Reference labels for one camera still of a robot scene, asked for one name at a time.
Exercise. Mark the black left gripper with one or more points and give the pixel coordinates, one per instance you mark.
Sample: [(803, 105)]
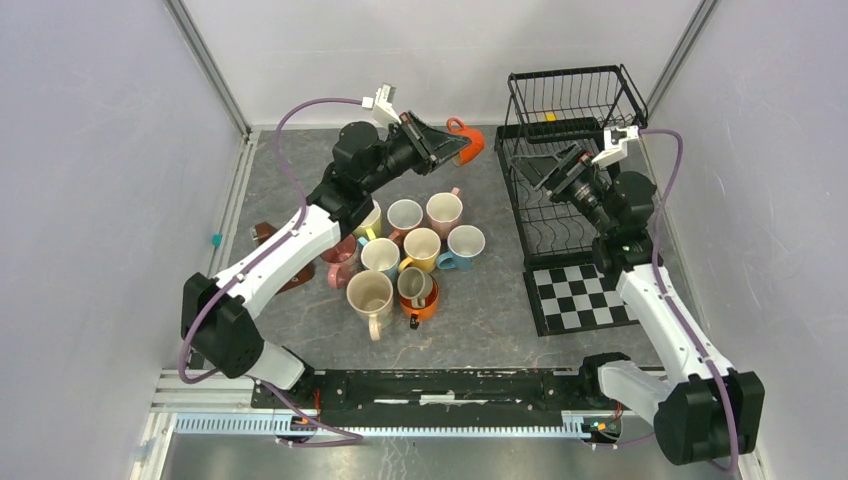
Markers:
[(430, 145)]

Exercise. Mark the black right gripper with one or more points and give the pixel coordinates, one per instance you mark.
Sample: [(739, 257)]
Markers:
[(555, 173)]

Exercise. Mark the light pink hexagonal mug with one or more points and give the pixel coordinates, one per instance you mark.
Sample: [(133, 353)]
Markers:
[(444, 211)]

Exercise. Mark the salmon floral mug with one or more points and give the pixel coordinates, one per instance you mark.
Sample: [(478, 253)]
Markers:
[(403, 215)]

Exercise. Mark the teal blue mug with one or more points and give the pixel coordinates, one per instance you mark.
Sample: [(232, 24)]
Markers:
[(465, 244)]

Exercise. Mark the light blue hexagonal mug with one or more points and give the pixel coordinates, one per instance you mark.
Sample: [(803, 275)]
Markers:
[(380, 254)]

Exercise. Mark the beige grey mug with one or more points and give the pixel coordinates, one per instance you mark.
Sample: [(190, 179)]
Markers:
[(415, 286)]

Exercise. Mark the pink patterned mug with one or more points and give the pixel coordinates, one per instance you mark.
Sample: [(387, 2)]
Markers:
[(342, 261)]

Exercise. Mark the cream floral mug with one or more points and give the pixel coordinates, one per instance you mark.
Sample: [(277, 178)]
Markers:
[(371, 295)]

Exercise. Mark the orange ribbed mug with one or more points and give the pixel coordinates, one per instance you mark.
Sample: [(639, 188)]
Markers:
[(417, 315)]

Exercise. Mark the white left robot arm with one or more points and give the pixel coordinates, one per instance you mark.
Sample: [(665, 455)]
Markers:
[(218, 313)]

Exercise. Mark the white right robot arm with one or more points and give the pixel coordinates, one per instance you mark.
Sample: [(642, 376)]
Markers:
[(706, 409)]

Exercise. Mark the pale yellow mug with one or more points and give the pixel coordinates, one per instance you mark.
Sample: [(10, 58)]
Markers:
[(371, 227)]

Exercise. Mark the checkerboard calibration board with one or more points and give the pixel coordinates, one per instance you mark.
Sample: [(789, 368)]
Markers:
[(573, 299)]

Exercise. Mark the brown wedge block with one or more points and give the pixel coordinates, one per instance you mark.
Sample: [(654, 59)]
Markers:
[(262, 235)]

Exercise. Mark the black wire dish rack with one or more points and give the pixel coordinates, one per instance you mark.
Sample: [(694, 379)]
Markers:
[(586, 101)]

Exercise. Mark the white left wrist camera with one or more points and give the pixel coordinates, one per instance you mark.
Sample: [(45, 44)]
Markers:
[(381, 105)]

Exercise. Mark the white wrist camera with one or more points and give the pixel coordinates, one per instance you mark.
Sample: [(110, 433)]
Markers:
[(617, 141), (381, 105)]

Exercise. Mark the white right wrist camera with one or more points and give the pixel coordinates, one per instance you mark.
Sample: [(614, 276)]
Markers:
[(617, 141)]

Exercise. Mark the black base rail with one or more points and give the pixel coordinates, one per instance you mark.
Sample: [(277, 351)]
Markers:
[(506, 397)]

